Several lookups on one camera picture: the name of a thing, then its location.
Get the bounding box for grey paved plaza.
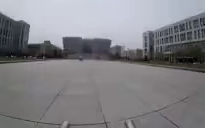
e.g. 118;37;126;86
0;58;205;128

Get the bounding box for grey block building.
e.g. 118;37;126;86
62;36;112;60

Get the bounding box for pale distant buildings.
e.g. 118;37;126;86
110;44;144;61

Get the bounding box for low dark building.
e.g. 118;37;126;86
27;40;63;59

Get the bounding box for robot's own part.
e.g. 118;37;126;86
59;120;70;128
124;119;136;128

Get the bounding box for row of trees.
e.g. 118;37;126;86
149;44;205;65

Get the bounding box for white multi-storey building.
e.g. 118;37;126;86
142;9;205;65

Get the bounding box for grass strip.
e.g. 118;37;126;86
0;57;44;65

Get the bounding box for grey multi-storey building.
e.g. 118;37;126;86
0;7;31;58

